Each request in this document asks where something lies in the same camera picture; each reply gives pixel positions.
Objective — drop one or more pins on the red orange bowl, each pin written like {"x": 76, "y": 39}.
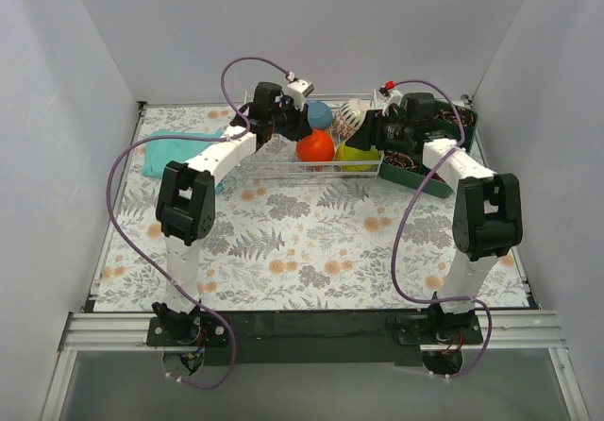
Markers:
{"x": 316, "y": 147}

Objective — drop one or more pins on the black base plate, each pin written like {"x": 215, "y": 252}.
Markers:
{"x": 302, "y": 337}

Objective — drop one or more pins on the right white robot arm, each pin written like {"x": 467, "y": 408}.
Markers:
{"x": 487, "y": 219}

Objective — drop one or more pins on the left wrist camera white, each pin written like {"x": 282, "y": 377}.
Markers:
{"x": 298, "y": 90}

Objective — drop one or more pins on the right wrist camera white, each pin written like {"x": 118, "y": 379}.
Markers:
{"x": 389, "y": 95}

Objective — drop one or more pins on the green compartment organizer tray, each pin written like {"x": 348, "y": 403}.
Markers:
{"x": 439, "y": 167}

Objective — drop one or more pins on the lime green bowl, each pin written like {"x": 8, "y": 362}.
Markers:
{"x": 358, "y": 159}

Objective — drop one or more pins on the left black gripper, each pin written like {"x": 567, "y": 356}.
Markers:
{"x": 298, "y": 126}

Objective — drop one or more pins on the teal cloth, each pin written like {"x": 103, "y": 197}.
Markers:
{"x": 159, "y": 153}

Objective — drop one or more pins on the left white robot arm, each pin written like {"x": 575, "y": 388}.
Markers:
{"x": 187, "y": 195}

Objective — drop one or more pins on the aluminium frame rail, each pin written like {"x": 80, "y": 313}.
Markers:
{"x": 105, "y": 371}

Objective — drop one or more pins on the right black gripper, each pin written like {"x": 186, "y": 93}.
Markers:
{"x": 365, "y": 130}

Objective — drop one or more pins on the floral table mat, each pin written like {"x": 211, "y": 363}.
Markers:
{"x": 290, "y": 243}

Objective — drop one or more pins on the blue grey bowl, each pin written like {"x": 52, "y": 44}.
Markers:
{"x": 320, "y": 115}

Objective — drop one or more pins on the white pink bowl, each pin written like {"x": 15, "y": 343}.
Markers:
{"x": 349, "y": 118}

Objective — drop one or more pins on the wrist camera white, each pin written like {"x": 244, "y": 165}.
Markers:
{"x": 298, "y": 90}
{"x": 389, "y": 95}

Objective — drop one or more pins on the white wire dish rack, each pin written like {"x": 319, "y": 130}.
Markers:
{"x": 278, "y": 159}

